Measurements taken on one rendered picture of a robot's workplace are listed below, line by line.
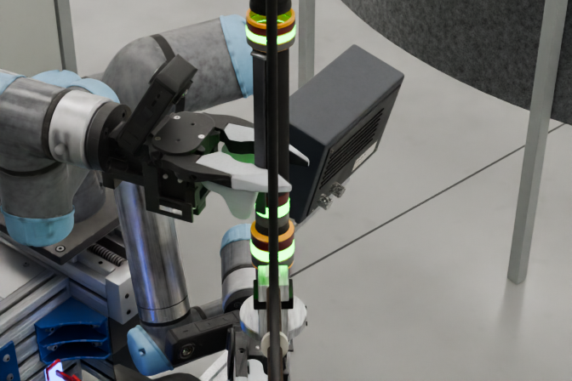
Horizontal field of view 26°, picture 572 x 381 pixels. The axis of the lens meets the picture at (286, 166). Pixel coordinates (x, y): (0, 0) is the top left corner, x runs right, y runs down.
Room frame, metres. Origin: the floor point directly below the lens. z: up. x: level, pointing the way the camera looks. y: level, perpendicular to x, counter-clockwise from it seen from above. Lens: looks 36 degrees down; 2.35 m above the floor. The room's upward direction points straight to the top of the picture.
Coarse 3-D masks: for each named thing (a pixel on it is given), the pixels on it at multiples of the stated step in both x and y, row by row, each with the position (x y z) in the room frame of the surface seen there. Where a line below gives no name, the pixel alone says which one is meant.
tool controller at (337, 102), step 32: (352, 64) 1.80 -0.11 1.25; (384, 64) 1.82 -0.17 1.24; (320, 96) 1.71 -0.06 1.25; (352, 96) 1.72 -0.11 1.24; (384, 96) 1.75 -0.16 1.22; (320, 128) 1.63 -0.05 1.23; (352, 128) 1.66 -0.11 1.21; (384, 128) 1.81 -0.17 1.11; (320, 160) 1.60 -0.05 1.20; (352, 160) 1.72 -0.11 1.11; (320, 192) 1.64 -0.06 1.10
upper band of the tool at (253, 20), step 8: (248, 16) 0.95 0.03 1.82; (256, 16) 0.97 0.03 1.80; (264, 16) 0.98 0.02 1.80; (280, 16) 0.98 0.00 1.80; (288, 16) 0.97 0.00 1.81; (256, 24) 0.94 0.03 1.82; (264, 24) 0.94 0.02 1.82; (280, 24) 0.94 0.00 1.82; (288, 24) 0.94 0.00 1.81; (288, 32) 0.94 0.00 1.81; (288, 40) 0.94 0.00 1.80
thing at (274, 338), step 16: (272, 0) 0.86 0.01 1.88; (272, 16) 0.86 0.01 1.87; (272, 32) 0.86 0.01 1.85; (272, 48) 0.86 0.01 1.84; (272, 64) 0.86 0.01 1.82; (272, 80) 0.86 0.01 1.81; (272, 96) 0.86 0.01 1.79; (272, 112) 0.86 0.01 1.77; (272, 128) 0.86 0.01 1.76; (272, 144) 0.86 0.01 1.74; (272, 160) 0.86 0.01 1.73; (272, 176) 0.86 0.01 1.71; (272, 192) 0.86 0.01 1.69; (272, 208) 0.86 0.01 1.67; (272, 224) 0.86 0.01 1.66; (272, 240) 0.86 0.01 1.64; (272, 256) 0.86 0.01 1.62; (272, 272) 0.85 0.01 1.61; (272, 288) 0.85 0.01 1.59; (272, 304) 0.84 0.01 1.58; (272, 320) 0.83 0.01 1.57; (272, 336) 0.81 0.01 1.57; (272, 352) 0.80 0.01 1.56; (272, 368) 0.78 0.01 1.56
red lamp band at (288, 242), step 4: (252, 236) 0.95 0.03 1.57; (292, 236) 0.95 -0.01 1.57; (252, 240) 0.95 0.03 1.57; (256, 240) 0.94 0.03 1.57; (284, 240) 0.94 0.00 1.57; (288, 240) 0.94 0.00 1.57; (292, 240) 0.95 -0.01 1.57; (256, 244) 0.94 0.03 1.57; (260, 244) 0.94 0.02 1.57; (264, 244) 0.94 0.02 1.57; (280, 244) 0.94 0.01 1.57; (284, 244) 0.94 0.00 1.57; (288, 244) 0.94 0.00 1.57; (260, 248) 0.94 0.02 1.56; (264, 248) 0.94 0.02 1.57; (280, 248) 0.94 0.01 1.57; (284, 248) 0.94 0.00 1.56
